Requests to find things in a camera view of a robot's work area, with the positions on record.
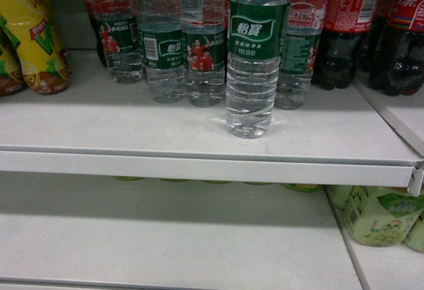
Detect water bottle green label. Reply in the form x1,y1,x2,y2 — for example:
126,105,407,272
226,0,289,139

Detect water bottle barcode label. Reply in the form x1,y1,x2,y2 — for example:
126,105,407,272
135,0,185,103

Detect water bottle red players label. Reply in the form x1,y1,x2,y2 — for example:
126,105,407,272
180,0,225,107

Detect white metal shelf board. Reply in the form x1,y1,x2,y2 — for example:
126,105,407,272
1,50,423,193

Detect water bottle right rear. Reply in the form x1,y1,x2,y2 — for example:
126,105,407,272
274,0,327,110

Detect water bottle far left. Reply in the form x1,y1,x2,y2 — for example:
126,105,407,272
91,0,144,84

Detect green grape drink bottle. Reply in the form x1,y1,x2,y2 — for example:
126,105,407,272
343,186,423,247

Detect cola bottle red label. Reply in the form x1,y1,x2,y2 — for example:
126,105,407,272
313,0,378,90

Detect cola bottle far right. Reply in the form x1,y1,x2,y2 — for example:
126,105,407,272
358,0,423,96

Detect lemon tea bottle left edge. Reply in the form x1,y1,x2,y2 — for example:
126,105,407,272
1,16,27,97

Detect yellow lemon tea bottle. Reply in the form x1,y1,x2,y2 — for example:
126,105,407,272
1,0,70,95

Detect green drink bottle right edge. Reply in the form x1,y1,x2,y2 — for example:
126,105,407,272
403,214,423,253

